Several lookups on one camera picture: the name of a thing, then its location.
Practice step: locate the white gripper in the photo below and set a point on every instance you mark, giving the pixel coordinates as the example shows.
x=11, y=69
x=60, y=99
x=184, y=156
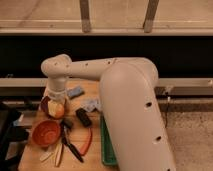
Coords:
x=56, y=88

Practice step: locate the orange apple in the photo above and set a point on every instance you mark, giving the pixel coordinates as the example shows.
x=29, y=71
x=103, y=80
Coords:
x=56, y=110

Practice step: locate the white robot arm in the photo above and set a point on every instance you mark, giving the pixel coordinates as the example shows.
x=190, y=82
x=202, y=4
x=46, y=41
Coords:
x=129, y=105

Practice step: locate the purple bowl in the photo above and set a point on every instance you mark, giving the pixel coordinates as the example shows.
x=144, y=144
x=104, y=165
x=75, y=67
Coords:
x=44, y=105

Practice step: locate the red bowl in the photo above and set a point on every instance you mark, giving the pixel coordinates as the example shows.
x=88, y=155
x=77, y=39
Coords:
x=46, y=133

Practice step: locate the blue sponge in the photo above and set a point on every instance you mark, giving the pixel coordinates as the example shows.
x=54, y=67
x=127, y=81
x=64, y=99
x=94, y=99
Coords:
x=75, y=92

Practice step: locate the black rectangular block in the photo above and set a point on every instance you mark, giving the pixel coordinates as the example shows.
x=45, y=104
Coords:
x=83, y=117

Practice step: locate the grey crumpled cloth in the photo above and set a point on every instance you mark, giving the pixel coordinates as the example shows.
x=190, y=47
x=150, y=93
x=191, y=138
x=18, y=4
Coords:
x=91, y=104

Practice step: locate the cream wooden knife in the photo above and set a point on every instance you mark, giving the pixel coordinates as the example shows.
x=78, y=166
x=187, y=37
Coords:
x=58, y=154

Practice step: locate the black chair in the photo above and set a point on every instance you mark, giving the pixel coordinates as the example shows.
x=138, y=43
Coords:
x=9, y=133

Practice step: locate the small cream utensil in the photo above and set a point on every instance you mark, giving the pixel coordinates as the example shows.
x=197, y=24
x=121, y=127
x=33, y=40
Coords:
x=45, y=156

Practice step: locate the green plastic tray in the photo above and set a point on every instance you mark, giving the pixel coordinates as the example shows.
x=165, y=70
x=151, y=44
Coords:
x=107, y=153

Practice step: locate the black handled utensil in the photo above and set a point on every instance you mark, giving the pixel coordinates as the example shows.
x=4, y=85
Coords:
x=66, y=141

